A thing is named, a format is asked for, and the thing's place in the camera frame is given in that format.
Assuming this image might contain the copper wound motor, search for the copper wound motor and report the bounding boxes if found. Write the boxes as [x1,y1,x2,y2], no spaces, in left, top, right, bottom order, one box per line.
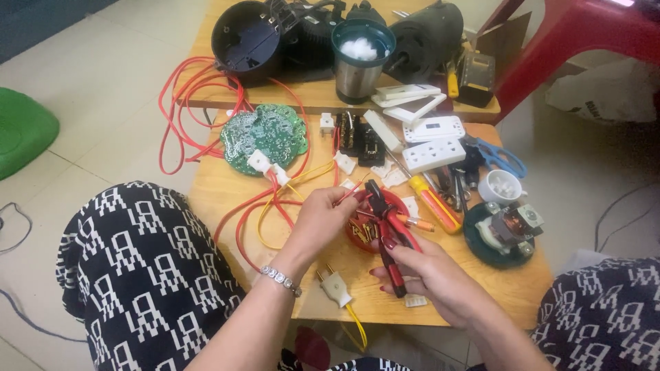
[474,202,545,257]

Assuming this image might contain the white wire connector block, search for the white wire connector block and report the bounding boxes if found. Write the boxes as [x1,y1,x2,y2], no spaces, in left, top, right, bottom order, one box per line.
[332,150,358,176]
[268,163,293,188]
[247,149,273,175]

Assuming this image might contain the steel cup with blue rim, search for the steel cup with blue rim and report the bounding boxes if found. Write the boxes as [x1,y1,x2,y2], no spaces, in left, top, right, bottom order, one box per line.
[330,19,397,106]

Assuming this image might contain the grey floor cable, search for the grey floor cable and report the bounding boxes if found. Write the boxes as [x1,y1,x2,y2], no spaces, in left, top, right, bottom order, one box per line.
[0,201,34,255]

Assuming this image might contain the person's right hand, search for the person's right hand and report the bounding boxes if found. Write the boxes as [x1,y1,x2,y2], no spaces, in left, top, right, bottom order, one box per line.
[368,235,497,330]

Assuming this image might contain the black round housing shell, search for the black round housing shell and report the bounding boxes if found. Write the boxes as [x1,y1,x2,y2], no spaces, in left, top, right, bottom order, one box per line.
[211,0,282,87]

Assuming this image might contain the person's left hand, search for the person's left hand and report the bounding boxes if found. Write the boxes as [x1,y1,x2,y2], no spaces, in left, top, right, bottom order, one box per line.
[268,185,367,283]

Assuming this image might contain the heap of brass terminals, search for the heap of brass terminals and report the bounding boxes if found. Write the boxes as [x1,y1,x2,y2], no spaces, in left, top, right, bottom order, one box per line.
[350,217,381,244]

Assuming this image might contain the small orange tester screwdriver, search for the small orange tester screwdriver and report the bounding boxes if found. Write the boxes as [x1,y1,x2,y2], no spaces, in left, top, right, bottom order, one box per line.
[356,208,436,233]

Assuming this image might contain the white flat cover plate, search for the white flat cover plate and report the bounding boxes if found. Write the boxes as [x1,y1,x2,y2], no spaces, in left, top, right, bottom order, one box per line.
[371,83,442,108]

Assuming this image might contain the black knob cap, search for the black knob cap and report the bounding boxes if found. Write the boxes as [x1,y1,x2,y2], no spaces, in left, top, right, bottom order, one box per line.
[345,0,388,26]

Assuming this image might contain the red plastic bowl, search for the red plastic bowl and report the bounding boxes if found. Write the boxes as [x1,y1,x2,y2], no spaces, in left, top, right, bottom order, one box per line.
[344,188,413,255]

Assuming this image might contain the silver crystal bracelet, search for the silver crystal bracelet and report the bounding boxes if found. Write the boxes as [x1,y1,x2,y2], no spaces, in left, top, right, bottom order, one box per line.
[259,265,304,299]

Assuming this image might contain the red black wire stripper pliers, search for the red black wire stripper pliers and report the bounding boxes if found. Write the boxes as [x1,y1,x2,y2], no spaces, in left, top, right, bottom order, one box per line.
[363,179,425,300]

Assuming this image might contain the white switch face plate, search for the white switch face plate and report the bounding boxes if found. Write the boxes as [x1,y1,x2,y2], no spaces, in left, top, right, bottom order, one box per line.
[401,115,467,144]

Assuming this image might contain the heap of dark hand tools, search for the heap of dark hand tools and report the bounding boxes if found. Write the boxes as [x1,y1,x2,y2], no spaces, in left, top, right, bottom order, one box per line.
[423,154,481,213]

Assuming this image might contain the round green circuit board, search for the round green circuit board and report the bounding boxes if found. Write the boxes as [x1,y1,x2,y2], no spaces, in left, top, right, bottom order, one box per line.
[220,103,309,177]

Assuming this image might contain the dark red slipper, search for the dark red slipper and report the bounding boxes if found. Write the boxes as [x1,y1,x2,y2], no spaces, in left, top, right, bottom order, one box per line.
[293,325,332,371]

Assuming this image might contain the red electrical wire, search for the red electrical wire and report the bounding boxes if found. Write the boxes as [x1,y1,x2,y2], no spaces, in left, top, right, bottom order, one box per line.
[213,172,373,274]

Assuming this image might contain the black white patterned trousers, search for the black white patterned trousers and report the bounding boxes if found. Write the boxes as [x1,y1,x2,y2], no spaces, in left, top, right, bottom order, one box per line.
[55,180,660,371]

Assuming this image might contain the white plastic frame plate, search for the white plastic frame plate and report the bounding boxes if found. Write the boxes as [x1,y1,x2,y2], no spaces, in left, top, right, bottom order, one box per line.
[382,93,448,125]

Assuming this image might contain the coiled red cable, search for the coiled red cable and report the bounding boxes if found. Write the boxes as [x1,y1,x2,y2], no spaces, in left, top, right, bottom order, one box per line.
[157,55,311,176]

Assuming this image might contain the white ceramic cup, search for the white ceramic cup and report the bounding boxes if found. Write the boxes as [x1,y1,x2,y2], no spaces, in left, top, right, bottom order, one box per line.
[477,169,528,206]

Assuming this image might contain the red plastic chair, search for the red plastic chair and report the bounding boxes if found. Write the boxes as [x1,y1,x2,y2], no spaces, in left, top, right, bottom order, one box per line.
[476,0,660,125]

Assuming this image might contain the black ribbed fan housing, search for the black ribbed fan housing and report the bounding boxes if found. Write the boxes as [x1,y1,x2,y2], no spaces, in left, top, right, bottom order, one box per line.
[265,0,348,82]

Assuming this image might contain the white multi socket outlet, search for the white multi socket outlet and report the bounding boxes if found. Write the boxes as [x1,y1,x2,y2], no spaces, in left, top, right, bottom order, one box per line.
[400,137,468,175]

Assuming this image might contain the white cotton wad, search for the white cotton wad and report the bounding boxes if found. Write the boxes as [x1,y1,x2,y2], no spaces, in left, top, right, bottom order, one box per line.
[339,36,379,61]

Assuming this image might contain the blue floor cable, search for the blue floor cable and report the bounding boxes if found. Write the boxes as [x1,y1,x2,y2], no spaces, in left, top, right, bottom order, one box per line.
[0,288,89,344]

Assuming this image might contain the orange yellow handled screwdriver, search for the orange yellow handled screwdriver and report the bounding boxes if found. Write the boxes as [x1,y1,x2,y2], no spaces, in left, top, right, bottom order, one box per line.
[385,148,464,236]

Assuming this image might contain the brown cardboard piece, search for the brown cardboard piece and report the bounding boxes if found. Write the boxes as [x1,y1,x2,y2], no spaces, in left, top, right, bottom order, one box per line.
[474,11,532,74]

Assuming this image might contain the black floor cable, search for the black floor cable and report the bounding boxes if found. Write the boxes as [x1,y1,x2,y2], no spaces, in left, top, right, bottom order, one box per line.
[593,182,660,254]

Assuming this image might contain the white two-pin plug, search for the white two-pin plug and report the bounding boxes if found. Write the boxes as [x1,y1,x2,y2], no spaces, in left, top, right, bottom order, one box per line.
[315,263,353,309]

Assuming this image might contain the blue handled scissors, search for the blue handled scissors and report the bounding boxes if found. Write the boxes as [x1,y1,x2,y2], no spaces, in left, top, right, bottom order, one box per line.
[463,132,529,180]

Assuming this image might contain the black socket module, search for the black socket module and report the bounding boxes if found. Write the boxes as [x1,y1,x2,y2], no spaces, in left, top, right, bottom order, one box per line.
[334,110,361,157]
[357,123,387,167]

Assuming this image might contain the yellow electrical wire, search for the yellow electrical wire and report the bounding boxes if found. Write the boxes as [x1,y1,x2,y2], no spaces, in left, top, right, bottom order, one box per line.
[256,160,337,251]

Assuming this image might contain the white plastic bag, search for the white plastic bag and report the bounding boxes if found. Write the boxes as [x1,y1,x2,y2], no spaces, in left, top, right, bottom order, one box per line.
[545,57,660,125]

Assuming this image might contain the black metal transformer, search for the black metal transformer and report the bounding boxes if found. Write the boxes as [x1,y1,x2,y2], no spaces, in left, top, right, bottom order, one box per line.
[456,51,497,109]

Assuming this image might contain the white rectangular plastic bar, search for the white rectangular plastic bar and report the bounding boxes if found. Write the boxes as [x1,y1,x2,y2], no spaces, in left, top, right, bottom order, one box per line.
[363,109,405,154]

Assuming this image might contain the yellow plug cord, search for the yellow plug cord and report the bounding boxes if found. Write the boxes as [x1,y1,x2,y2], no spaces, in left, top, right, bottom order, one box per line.
[340,303,368,352]

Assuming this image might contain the green plastic stool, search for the green plastic stool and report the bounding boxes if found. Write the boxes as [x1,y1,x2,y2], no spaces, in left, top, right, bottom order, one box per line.
[0,86,62,181]

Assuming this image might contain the black cylindrical motor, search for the black cylindrical motor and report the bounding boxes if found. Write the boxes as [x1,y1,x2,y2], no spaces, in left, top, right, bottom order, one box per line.
[384,0,465,86]

